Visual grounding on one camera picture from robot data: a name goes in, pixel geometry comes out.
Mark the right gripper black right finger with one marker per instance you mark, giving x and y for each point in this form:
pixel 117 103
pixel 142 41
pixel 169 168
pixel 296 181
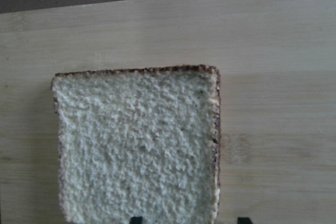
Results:
pixel 244 220

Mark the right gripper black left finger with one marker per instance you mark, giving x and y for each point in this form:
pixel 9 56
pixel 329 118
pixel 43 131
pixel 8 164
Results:
pixel 136 220

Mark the white bread slice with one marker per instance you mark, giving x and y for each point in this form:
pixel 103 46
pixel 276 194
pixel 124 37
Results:
pixel 139 143

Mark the wooden cutting board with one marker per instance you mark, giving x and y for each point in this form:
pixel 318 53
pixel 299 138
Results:
pixel 277 64

